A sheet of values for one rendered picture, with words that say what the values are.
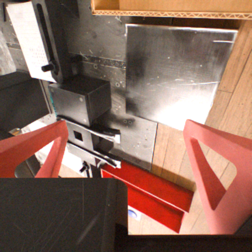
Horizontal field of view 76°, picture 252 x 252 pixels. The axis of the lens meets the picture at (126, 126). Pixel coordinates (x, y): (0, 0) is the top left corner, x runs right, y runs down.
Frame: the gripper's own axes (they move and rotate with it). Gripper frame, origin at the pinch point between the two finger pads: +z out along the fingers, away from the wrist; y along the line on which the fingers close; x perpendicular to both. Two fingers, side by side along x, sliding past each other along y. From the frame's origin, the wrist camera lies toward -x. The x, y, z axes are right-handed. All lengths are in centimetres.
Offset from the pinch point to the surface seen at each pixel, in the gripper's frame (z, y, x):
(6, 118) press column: 27.4, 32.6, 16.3
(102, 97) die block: 22.6, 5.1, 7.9
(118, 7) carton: 23.2, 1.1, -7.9
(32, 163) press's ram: 7.1, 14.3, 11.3
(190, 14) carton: 11.2, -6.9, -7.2
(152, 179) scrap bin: 17.5, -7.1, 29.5
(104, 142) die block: 22.0, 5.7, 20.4
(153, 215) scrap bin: 13.4, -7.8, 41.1
